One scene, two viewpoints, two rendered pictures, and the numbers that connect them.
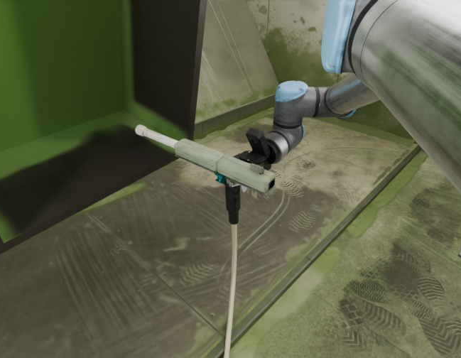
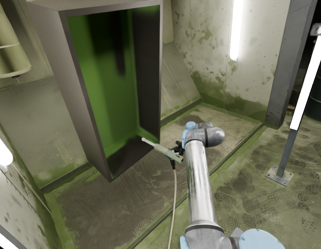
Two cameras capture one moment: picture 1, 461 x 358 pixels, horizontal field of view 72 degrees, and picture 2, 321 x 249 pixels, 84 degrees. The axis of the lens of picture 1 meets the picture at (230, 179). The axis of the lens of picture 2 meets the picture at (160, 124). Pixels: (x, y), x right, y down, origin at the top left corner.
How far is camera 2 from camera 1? 0.79 m
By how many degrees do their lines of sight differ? 9
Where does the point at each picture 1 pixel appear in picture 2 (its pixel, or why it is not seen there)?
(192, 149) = (159, 147)
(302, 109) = not seen: hidden behind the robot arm
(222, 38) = (172, 79)
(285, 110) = not seen: hidden behind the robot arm
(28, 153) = (111, 149)
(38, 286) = (113, 188)
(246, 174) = (174, 157)
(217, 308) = (171, 195)
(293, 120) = not seen: hidden behind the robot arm
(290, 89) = (189, 126)
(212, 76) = (168, 97)
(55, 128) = (116, 139)
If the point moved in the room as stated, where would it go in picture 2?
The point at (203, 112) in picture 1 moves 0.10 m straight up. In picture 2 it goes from (165, 113) to (164, 108)
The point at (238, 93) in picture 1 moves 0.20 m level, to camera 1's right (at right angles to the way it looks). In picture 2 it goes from (180, 102) to (192, 101)
